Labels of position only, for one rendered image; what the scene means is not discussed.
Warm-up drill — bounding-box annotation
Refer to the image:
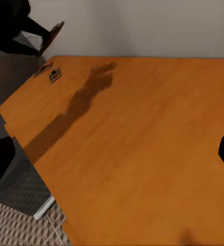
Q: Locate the mousetrap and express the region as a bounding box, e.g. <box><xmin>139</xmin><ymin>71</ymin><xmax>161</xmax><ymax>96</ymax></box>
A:
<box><xmin>35</xmin><ymin>21</ymin><xmax>65</xmax><ymax>59</ymax></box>
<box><xmin>34</xmin><ymin>62</ymin><xmax>53</xmax><ymax>78</ymax></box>
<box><xmin>49</xmin><ymin>67</ymin><xmax>62</xmax><ymax>83</ymax></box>

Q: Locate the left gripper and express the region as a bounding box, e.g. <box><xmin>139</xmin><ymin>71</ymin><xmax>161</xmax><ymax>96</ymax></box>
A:
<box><xmin>0</xmin><ymin>0</ymin><xmax>51</xmax><ymax>56</ymax></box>

